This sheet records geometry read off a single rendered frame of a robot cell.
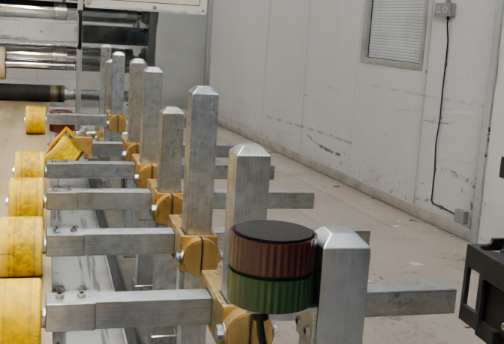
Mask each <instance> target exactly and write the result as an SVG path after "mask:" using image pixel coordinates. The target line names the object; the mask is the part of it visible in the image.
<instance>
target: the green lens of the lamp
mask: <svg viewBox="0 0 504 344"><path fill-rule="evenodd" d="M314 277H315V269H314V271H312V273H311V274H310V275H309V276H307V277H305V278H302V279H299V280H290V281H270V280H258V279H254V278H251V277H246V276H244V275H241V274H239V273H237V272H235V271H234V270H233V269H232V268H231V265H230V264H229V263H228V269H227V282H226V299H227V300H228V301H229V302H230V303H231V304H233V305H235V306H237V307H239V308H242V309H243V310H248V311H251V312H255V313H265V314H289V313H297V312H300V311H303V310H306V309H307V308H309V307H310V306H311V305H312V303H313V296H314Z"/></svg>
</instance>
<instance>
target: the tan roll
mask: <svg viewBox="0 0 504 344"><path fill-rule="evenodd" d="M5 51H6V48H5V47H0V79H6V75H7V68H19V69H38V70H72V71H77V63H76V62H73V61H41V60H25V59H8V58H6V52H5Z"/></svg>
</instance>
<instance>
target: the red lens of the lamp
mask: <svg viewBox="0 0 504 344"><path fill-rule="evenodd" d="M238 224H239V223H238ZM238 224H235V225H234V226H232V227H231V228H230V231H229V256H228V262H229V264H230V265H231V266H232V267H233V268H235V269H236V270H238V271H241V272H244V273H247V274H252V275H257V276H261V277H299V276H303V275H305V274H309V273H311V272H312V271H314V269H315V267H316V257H317V238H318V234H317V233H316V232H315V231H314V230H312V229H310V230H311V231H312V232H313V233H314V235H315V236H314V235H313V236H314V238H313V239H312V238H311V239H312V240H310V241H304V242H301V243H297V244H270V243H269V244H268V243H263V242H257V241H253V240H250V239H245V238H242V237H241V236H238V235H236V234H235V233H234V231H235V230H234V228H235V227H236V226H237V225H238Z"/></svg>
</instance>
